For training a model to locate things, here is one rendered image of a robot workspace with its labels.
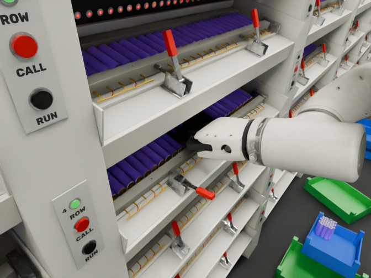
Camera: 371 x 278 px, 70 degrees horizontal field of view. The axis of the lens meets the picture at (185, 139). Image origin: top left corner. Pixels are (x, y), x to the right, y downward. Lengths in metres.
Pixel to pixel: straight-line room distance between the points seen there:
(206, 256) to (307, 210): 0.86
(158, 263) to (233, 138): 0.35
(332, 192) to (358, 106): 1.36
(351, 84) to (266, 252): 1.06
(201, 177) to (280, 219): 1.03
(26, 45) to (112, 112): 0.15
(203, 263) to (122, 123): 0.64
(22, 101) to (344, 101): 0.42
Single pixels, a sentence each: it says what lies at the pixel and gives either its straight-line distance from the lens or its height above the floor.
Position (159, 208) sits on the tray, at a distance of 0.49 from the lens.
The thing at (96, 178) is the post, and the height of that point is 0.92.
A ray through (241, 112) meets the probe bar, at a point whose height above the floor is 0.79.
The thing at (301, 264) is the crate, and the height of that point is 0.00.
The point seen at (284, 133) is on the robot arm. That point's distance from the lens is 0.43.
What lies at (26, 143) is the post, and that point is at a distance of 0.26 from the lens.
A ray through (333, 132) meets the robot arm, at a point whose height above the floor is 0.93.
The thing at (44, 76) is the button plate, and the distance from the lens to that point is 0.25.
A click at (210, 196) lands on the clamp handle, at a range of 0.47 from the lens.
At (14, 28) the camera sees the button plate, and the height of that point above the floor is 1.08.
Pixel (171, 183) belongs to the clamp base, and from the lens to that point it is 0.52.
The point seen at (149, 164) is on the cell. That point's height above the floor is 0.79.
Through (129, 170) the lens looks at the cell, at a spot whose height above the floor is 0.80.
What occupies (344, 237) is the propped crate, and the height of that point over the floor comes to 0.01.
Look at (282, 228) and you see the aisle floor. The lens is 1.51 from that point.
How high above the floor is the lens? 1.12
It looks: 33 degrees down
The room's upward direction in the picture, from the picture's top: straight up
